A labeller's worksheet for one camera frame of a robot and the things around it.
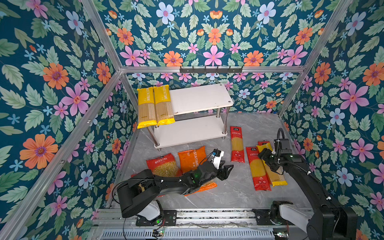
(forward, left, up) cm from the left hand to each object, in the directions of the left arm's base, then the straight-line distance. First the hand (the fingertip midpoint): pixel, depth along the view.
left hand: (232, 163), depth 75 cm
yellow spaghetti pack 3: (-5, -26, -13) cm, 29 cm away
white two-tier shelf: (+53, +14, -18) cm, 58 cm away
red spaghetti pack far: (+20, -9, -15) cm, 27 cm away
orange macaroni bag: (+10, +21, -12) cm, 27 cm away
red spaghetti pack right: (+20, -25, -16) cm, 36 cm away
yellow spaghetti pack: (+20, +41, +19) cm, 49 cm away
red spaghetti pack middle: (+3, -19, -18) cm, 26 cm away
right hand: (+6, -19, -6) cm, 20 cm away
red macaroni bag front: (+6, +37, -11) cm, 40 cm away
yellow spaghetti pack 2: (+21, +33, +19) cm, 44 cm away
